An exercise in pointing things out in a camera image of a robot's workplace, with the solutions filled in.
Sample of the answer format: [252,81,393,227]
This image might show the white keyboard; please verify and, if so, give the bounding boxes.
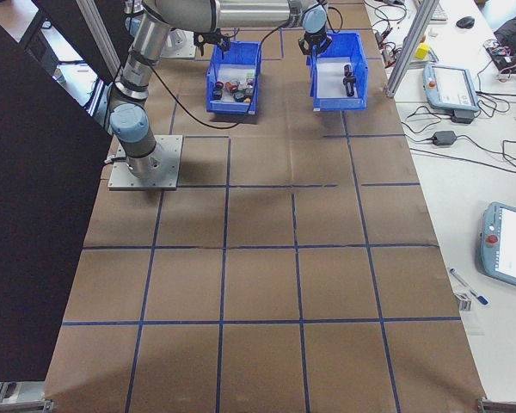
[429,0,450,23]

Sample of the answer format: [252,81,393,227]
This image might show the circuit board with wires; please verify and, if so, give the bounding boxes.
[483,39,516,83]

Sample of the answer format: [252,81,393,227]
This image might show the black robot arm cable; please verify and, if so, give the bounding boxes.
[148,23,285,130]

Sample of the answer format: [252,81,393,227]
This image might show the grey blue teach pendant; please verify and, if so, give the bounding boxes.
[476,200,516,294]
[421,63,482,114]

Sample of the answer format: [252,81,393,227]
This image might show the aluminium frame rail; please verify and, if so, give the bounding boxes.
[0,380,23,404]

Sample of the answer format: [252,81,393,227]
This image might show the black adapter power cable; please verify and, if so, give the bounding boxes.
[402,104,516,176]

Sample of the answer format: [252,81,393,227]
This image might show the blue white pen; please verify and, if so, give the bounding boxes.
[449,268,489,306]

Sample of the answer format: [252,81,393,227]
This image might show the white square base plate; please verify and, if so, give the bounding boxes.
[107,134,184,190]
[158,28,198,59]

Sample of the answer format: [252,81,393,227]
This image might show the blue bin with capacitors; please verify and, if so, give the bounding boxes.
[305,31,369,112]

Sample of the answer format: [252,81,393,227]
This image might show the blue bin with buttons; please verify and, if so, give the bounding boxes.
[206,40,262,115]

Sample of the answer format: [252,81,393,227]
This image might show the large black frame cover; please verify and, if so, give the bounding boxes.
[0,8,114,384]

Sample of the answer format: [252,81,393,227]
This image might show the small metal electronic module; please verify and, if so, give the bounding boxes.
[380,45,399,68]

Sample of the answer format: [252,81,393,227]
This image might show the assorted small parts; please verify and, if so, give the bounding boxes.
[214,64,257,104]

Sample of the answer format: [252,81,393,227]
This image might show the aluminium profile post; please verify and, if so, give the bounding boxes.
[384,0,440,99]

